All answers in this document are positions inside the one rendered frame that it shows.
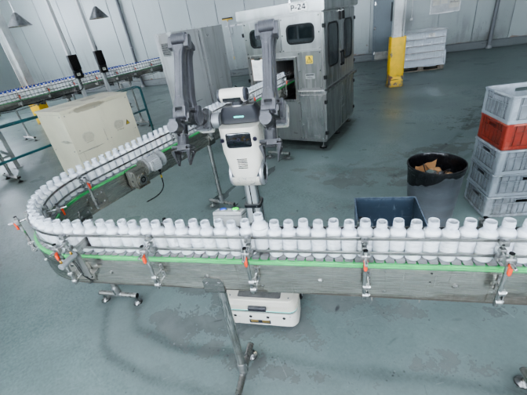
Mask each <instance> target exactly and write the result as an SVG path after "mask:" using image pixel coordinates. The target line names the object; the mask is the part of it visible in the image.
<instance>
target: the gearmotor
mask: <svg viewBox="0 0 527 395"><path fill-rule="evenodd" d="M166 162H167V158H166V156H165V155H164V154H163V153H162V152H161V151H159V150H157V151H155V152H154V153H152V154H149V155H148V156H146V157H144V158H142V159H140V160H139V161H137V163H136V166H135V167H133V168H131V169H129V170H127V172H125V174H126V176H127V179H128V181H129V185H130V186H131V188H132V190H135V189H136V188H138V189H139V190H140V189H141V188H143V187H145V186H146V185H148V184H149V183H151V181H150V179H149V176H148V174H150V173H152V172H156V171H157V170H158V171H159V172H160V176H161V178H162V174H161V169H160V168H162V167H163V165H165V164H166ZM162 183H163V188H164V182H163V178H162ZM163 188H162V190H161V192H162V191H163ZM161 192H160V193H161ZM160 193H159V194H160ZM159 194H158V195H159ZM158 195H156V196H155V197H153V198H152V199H154V198H156V197H157V196H158ZM152 199H150V200H152ZM150 200H149V201H150ZM149 201H147V202H149Z"/></svg>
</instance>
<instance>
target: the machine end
mask: <svg viewBox="0 0 527 395"><path fill-rule="evenodd" d="M357 4H358V0H304V1H299V2H290V3H285V4H281V5H273V6H268V7H263V8H258V9H250V10H246V11H241V12H236V13H235V15H236V20H237V22H238V23H242V30H243V34H242V37H243V38H244V40H245V51H246V56H247V62H248V67H249V77H250V79H249V83H251V86H253V85H255V84H257V83H260V82H262V81H255V82H254V81H253V71H252V64H251V59H254V58H262V45H261V40H256V38H255V24H257V22H258V21H260V20H269V19H274V20H277V21H278V28H279V37H278V40H277V43H276V66H277V74H280V73H282V72H284V74H285V73H286V74H287V73H288V72H289V71H293V70H294V73H293V72H291V73H292V74H291V73H290V74H291V75H288V76H287V78H288V77H289V76H293V75H294V76H295V84H296V92H295V93H293V94H292V95H291V96H288V97H287V98H285V99H284V101H285V102H286V103H287V104H288V106H289V127H286V128H278V138H281V139H282V140H303V141H316V142H322V145H321V146H320V148H322V149H324V148H327V145H325V144H324V142H326V141H327V140H328V139H329V138H330V137H331V136H332V135H333V134H338V133H340V131H337V129H338V128H339V127H340V126H341V125H342V124H343V123H344V122H346V121H351V120H350V119H349V117H350V116H351V115H352V113H353V108H354V73H355V72H357V69H355V70H353V69H354V61H355V58H354V19H355V15H354V5H357ZM294 76H293V77H294ZM291 78H292V77H291ZM289 79H290V78H288V79H287V80H289Z"/></svg>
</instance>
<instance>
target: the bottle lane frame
mask: <svg viewBox="0 0 527 395"><path fill-rule="evenodd" d="M98 254H99V253H98ZM98 254H97V255H91V254H90V255H85V254H84V255H81V256H82V258H83V259H84V261H85V263H89V264H90V266H91V267H92V268H98V269H99V270H98V271H97V272H95V275H96V277H97V279H96V280H95V279H92V280H93V281H92V280H89V279H85V280H86V282H87V283H89V282H91V281H92V282H93V283H101V284H130V285H146V286H154V280H152V279H151V272H150V271H149V269H148V266H147V264H144V262H143V260H142V259H140V260H138V259H137V258H138V257H139V256H140V255H139V256H133V255H132V256H126V255H124V256H123V255H119V254H118V255H112V254H111V255H105V254H104V255H98ZM226 257H227V256H226ZM226 257H225V258H224V259H218V256H217V257H216V259H210V258H202V257H200V258H194V256H193V257H192V258H186V256H184V257H183V258H180V257H178V256H177V257H170V256H169V257H162V256H161V257H155V255H154V256H153V257H151V256H148V258H149V260H150V262H151V265H152V268H153V270H154V273H155V274H158V272H159V271H160V268H159V265H158V264H159V263H161V264H162V265H163V268H164V269H162V270H164V271H165V273H166V276H165V277H164V279H163V281H162V286H161V287H176V288H204V285H203V283H202V280H203V279H204V277H214V278H219V279H221V280H222V281H223V283H224V287H225V290H237V291H250V284H249V278H248V274H247V269H246V267H245V265H244V263H242V259H235V258H233V259H226ZM368 264H369V266H368V269H367V270H371V276H370V277H369V279H370V286H371V288H370V289H369V293H370V297H373V298H389V299H418V300H434V301H449V302H464V303H492V298H495V295H496V293H495V291H496V290H494V288H495V284H498V281H497V278H498V275H499V274H501V275H502V273H503V269H504V266H500V265H499V264H498V263H497V265H498V266H488V265H487V264H485V266H476V265H475V264H474V265H473V266H465V265H463V263H462V265H452V264H451V263H450V265H442V264H440V262H438V265H434V264H430V263H429V262H427V264H419V263H418V262H417V261H416V264H408V263H407V262H406V261H405V263H396V261H394V263H386V262H385V260H384V263H376V262H375V260H373V263H368ZM249 265H250V270H251V274H252V277H253V278H254V276H255V273H256V272H255V270H254V267H255V266H258V269H259V273H257V274H259V275H260V280H259V281H258V284H257V287H258V291H257V292H281V293H297V294H312V295H342V296H357V297H362V274H363V263H356V262H355V261H354V260H353V262H352V263H350V262H345V260H343V262H335V259H334V260H333V262H326V261H325V259H324V260H323V262H322V261H315V259H314V261H306V259H305V260H304V261H297V260H296V259H295V260H294V261H293V260H288V258H286V260H278V258H277V260H269V258H268V260H265V259H260V258H259V259H252V257H251V258H250V259H249ZM516 267H517V268H518V272H514V271H513V272H512V275H511V276H509V277H507V281H506V284H505V286H504V289H505V291H507V294H506V296H504V298H503V301H504V303H503V304H509V305H524V306H527V267H525V266H524V265H523V264H522V267H520V266H516ZM92 282H91V283H92Z"/></svg>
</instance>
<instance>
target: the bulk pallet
mask: <svg viewBox="0 0 527 395"><path fill-rule="evenodd" d="M447 30H448V28H443V27H429V28H423V29H417V30H411V31H405V33H404V35H406V45H405V63H404V68H405V69H404V70H409V69H416V70H415V71H429V70H436V69H442V68H443V67H444V64H445V55H446V49H445V45H446V43H447V42H446V38H447V37H448V35H447ZM443 61H444V62H443ZM424 67H437V68H430V69H423V68H424ZM415 71H404V72H403V73H408V72H415Z"/></svg>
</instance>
